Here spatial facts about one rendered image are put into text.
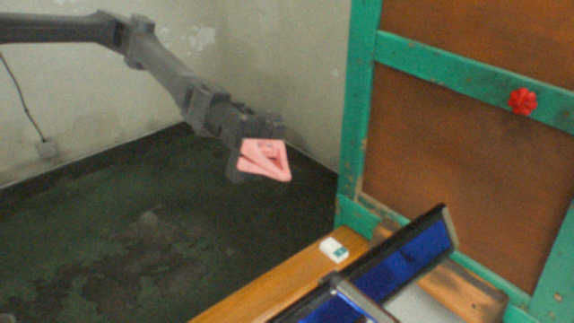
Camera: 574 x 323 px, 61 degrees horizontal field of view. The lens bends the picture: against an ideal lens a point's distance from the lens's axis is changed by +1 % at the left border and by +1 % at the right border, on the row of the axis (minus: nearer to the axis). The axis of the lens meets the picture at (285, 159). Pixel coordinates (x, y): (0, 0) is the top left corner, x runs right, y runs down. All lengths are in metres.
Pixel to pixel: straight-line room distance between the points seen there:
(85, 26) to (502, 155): 0.85
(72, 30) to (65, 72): 1.59
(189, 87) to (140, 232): 1.67
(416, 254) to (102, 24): 0.81
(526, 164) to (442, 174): 0.17
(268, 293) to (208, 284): 1.08
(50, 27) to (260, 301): 0.69
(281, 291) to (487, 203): 0.46
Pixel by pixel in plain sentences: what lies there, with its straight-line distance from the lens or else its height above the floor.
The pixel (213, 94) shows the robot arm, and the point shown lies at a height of 1.24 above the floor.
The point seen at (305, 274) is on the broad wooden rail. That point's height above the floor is 0.76.
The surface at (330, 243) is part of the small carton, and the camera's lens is 1.16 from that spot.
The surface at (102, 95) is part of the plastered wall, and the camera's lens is 2.80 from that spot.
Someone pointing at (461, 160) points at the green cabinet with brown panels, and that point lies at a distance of 0.97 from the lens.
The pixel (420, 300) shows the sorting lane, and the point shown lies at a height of 0.74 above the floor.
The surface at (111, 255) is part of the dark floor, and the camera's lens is 2.38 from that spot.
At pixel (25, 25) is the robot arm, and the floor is 1.29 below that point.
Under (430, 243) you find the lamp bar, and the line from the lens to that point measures 0.76.
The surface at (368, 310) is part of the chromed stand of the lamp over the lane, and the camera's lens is 0.61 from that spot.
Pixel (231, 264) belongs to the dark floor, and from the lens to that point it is 2.22.
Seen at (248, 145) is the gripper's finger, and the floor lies 1.23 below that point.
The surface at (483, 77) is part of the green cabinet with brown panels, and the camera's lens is 0.88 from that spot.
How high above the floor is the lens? 1.58
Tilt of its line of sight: 34 degrees down
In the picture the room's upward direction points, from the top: straight up
